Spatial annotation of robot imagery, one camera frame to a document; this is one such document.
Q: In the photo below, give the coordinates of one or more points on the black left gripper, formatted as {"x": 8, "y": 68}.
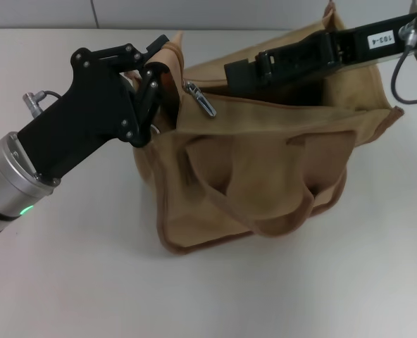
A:
{"x": 88, "y": 119}

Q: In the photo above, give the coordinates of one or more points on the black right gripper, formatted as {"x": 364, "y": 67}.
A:
{"x": 363, "y": 40}

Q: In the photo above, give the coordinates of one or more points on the silver metal zipper pull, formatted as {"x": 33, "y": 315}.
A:
{"x": 203, "y": 102}

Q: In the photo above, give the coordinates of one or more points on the khaki canvas food bag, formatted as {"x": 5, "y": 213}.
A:
{"x": 265, "y": 169}

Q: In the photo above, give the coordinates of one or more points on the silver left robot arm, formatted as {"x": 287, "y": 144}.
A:
{"x": 7, "y": 190}

